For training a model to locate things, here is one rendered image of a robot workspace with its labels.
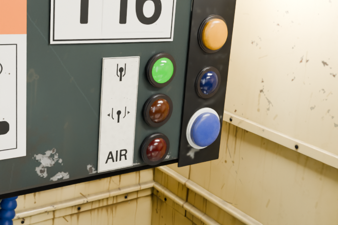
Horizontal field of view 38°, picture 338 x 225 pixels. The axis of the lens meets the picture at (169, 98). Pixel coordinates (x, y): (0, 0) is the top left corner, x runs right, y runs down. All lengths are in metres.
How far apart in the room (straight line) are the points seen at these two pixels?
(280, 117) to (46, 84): 1.01
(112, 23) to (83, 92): 0.05
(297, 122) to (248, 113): 0.17
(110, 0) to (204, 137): 0.14
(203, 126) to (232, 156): 1.06
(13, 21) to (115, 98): 0.09
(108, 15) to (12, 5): 0.07
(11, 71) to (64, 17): 0.05
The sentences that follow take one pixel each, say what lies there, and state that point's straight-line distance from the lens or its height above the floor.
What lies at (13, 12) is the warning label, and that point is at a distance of 0.31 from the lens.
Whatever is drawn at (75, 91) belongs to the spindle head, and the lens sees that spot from 0.34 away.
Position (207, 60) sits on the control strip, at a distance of 0.40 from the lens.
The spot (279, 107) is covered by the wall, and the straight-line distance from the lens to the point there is 1.29.
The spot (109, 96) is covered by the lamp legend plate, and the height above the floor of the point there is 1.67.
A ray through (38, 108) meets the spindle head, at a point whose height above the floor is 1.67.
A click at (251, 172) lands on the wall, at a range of 1.41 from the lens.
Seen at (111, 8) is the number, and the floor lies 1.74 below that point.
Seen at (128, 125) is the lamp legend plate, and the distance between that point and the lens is 0.37.
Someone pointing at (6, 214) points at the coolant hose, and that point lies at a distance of 0.55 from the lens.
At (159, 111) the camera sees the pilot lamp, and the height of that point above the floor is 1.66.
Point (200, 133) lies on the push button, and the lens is 0.40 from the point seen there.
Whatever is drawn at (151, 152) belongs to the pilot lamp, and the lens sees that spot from 0.38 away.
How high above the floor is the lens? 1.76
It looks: 15 degrees down
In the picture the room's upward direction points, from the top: 5 degrees clockwise
